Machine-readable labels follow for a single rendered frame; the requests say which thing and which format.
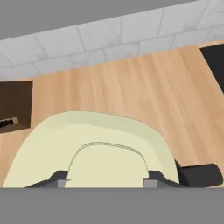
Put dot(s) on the dark brown wooden box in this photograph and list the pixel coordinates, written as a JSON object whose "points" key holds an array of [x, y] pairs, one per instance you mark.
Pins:
{"points": [[14, 105]]}

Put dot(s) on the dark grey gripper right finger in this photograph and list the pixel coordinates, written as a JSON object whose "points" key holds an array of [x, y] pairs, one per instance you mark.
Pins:
{"points": [[157, 179]]}

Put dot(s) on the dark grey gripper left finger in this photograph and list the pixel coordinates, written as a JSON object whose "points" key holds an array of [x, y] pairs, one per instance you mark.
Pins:
{"points": [[57, 179]]}

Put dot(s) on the black hob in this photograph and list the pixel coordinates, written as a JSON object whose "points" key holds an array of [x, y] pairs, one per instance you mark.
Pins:
{"points": [[215, 65]]}

